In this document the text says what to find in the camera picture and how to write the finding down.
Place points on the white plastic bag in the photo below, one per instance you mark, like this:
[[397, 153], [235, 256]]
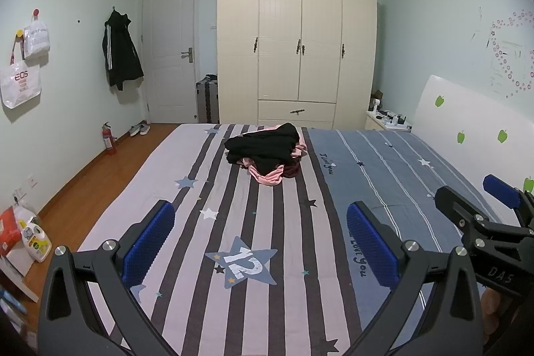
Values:
[[36, 41]]

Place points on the flower wall stickers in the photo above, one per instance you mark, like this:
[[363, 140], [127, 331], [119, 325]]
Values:
[[511, 51]]

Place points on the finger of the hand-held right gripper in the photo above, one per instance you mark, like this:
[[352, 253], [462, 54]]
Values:
[[502, 191], [452, 203]]

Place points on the white flat box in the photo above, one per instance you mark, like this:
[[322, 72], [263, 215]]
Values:
[[16, 268]]

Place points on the red packet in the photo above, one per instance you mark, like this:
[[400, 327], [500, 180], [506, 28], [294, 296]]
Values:
[[9, 230]]

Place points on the white tote bag red print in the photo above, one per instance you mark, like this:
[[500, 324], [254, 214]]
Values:
[[18, 86]]

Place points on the red fire extinguisher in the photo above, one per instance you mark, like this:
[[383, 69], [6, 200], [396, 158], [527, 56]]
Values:
[[109, 141]]

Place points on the black printed T-shirt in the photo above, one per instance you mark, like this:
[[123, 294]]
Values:
[[267, 147]]

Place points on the grey sneaker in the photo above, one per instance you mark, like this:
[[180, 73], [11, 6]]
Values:
[[144, 129], [134, 130]]

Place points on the white nightstand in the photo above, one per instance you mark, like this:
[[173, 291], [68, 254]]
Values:
[[386, 124]]

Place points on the person's right hand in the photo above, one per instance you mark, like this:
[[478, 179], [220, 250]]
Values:
[[492, 308]]

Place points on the bed with striped star sheet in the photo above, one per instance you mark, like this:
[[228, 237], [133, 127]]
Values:
[[267, 214]]

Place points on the black jacket with white stripes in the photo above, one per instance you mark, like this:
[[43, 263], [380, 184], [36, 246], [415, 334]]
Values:
[[121, 55]]

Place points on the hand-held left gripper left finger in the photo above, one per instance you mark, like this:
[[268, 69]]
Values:
[[150, 243]]

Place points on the white detergent bottle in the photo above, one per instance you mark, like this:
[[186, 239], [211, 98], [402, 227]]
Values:
[[36, 239]]

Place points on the cream wardrobe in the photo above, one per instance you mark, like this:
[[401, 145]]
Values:
[[279, 47]]

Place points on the white door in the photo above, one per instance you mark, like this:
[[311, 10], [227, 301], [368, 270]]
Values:
[[167, 47]]

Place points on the pink garment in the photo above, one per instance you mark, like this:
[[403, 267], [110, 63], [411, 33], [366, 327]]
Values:
[[267, 177]]

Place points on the white headboard with green stickers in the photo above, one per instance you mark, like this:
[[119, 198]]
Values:
[[467, 109]]

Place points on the small white desk fan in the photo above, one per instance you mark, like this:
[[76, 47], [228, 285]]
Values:
[[376, 105]]

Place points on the white wall socket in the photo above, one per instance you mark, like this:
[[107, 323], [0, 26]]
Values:
[[32, 181]]

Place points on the dark ribbed trunk suitcase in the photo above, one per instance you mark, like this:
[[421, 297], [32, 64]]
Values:
[[207, 99]]

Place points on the maroon garment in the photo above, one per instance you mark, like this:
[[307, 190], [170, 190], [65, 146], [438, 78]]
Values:
[[290, 171]]

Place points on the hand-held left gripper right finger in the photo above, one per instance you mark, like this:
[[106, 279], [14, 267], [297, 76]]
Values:
[[371, 247]]

